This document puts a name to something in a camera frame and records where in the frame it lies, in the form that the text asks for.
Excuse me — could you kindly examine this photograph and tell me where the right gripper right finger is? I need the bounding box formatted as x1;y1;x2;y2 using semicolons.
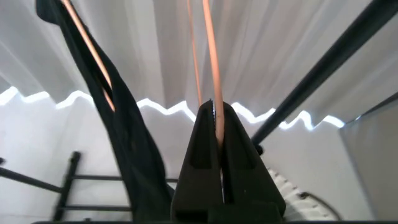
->
221;101;287;222

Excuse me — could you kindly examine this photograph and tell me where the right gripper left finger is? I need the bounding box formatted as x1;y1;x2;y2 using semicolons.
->
170;99;224;222

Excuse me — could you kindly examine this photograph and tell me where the black garment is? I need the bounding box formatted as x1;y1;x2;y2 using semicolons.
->
35;0;175;222

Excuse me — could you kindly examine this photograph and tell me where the white laundry basket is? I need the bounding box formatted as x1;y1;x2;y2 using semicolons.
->
267;167;343;222

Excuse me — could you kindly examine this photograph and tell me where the black clothes rack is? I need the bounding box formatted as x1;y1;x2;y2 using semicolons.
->
0;0;398;222

